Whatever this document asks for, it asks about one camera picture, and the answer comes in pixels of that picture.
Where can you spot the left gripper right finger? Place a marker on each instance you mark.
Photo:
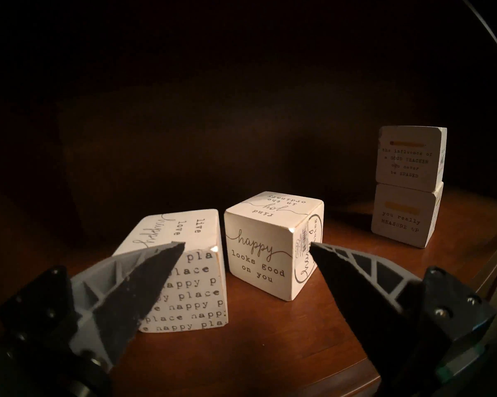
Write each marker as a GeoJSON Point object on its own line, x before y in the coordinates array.
{"type": "Point", "coordinates": [380, 301]}

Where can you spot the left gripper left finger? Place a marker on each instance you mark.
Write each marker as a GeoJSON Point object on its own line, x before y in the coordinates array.
{"type": "Point", "coordinates": [120, 292]}

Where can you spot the white think happy thoughts cube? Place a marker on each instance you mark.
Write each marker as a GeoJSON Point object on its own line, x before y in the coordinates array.
{"type": "Point", "coordinates": [194, 284]}

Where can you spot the white GROW teacher cube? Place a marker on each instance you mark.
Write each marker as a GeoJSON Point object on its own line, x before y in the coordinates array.
{"type": "Point", "coordinates": [401, 218]}
{"type": "Point", "coordinates": [409, 160]}

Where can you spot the dark wooden bookshelf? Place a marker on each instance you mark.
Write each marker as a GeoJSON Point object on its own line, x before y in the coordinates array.
{"type": "Point", "coordinates": [273, 338]}

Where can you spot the white happy everything cube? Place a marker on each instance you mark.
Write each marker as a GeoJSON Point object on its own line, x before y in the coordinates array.
{"type": "Point", "coordinates": [256, 251]}

